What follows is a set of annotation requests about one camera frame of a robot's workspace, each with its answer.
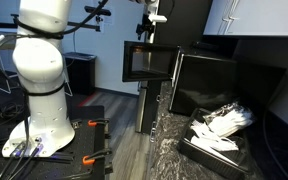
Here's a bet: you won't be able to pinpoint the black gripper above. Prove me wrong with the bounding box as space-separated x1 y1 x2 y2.
135 14 156 42

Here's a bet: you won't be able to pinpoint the black microwave door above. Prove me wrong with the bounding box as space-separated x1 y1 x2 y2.
122 40 182 83

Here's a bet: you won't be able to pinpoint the silver vertical pole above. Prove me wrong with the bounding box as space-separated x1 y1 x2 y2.
145 0 159 45

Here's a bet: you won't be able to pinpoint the black cabinet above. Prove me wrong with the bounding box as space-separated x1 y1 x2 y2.
63 51 97 96

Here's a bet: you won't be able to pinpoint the white lower cabinets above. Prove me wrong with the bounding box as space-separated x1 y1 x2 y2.
134 79 172 180

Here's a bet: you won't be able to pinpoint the white cabinets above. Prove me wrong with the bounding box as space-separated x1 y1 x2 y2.
202 0 288 37
134 79 172 180

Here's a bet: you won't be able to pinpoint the red floor tape strip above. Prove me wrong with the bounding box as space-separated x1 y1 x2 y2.
78 94 97 108

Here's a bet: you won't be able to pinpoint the orange tipped black clamp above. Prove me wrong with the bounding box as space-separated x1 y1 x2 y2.
82 148 113 167
87 117 111 128

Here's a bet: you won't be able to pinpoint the white upper cabinets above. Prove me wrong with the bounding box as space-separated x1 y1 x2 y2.
202 0 288 37

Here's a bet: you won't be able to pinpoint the bag of white plastic cutlery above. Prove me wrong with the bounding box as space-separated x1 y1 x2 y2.
202 101 257 138
188 119 240 158

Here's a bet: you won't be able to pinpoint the black breadboard robot table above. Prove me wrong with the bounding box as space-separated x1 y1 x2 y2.
0 104 113 180

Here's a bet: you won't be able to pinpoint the black plastic tray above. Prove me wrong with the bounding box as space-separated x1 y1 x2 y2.
177 107 252 180

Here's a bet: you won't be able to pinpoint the black arm cable loom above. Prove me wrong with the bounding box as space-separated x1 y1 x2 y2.
0 0 110 43

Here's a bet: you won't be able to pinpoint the black power cable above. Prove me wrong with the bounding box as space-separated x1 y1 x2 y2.
262 109 287 180

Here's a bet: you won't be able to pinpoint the black base cable bundle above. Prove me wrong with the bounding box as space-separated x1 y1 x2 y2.
0 116 43 180

